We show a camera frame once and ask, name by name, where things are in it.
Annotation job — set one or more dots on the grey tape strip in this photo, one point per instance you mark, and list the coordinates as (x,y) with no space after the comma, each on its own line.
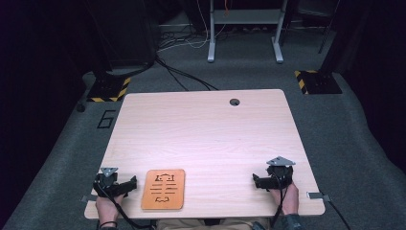
(316,195)
(87,198)

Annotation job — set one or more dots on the grey metal desk frame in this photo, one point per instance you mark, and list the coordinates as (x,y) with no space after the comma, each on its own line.
(244,16)

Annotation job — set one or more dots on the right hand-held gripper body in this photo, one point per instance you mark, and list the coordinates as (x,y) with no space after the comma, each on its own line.
(281,174)

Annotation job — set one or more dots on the black striped stand base plate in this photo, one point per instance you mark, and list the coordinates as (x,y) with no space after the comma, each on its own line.
(107,91)
(319,82)

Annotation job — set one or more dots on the orange wooden board with cutouts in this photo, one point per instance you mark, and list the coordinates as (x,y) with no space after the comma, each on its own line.
(163,202)

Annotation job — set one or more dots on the black stand column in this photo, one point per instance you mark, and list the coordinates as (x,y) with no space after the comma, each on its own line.
(124,32)
(338,35)

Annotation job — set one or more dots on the small black round floor object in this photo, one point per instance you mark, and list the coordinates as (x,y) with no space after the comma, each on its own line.
(80,107)

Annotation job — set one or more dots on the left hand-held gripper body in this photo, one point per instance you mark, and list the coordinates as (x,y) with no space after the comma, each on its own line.
(107,185)

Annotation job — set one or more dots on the person's right hand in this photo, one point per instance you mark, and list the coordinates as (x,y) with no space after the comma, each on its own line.
(288,199)

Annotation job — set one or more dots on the person's left hand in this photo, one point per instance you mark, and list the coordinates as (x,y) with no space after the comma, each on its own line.
(108,207)

